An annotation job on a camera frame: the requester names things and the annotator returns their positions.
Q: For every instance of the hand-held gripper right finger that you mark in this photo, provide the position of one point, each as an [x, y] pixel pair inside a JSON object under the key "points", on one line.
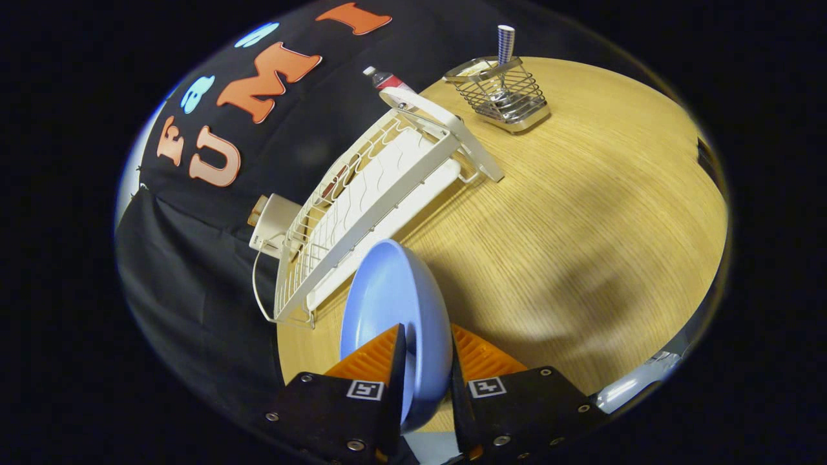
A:
{"points": [[460, 400]]}

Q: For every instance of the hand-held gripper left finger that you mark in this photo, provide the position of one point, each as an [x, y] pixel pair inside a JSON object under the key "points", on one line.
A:
{"points": [[395, 387]]}

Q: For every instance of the light blue plate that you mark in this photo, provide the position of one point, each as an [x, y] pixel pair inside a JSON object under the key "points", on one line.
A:
{"points": [[387, 290]]}

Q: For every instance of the white toaster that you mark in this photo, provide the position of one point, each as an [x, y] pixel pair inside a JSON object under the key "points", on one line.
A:
{"points": [[274, 223]]}

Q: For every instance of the brown toast slice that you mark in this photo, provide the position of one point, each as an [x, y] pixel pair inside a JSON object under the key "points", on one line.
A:
{"points": [[257, 210]]}

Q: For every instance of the clear bottle red label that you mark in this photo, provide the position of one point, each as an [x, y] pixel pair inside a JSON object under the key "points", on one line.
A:
{"points": [[387, 81]]}

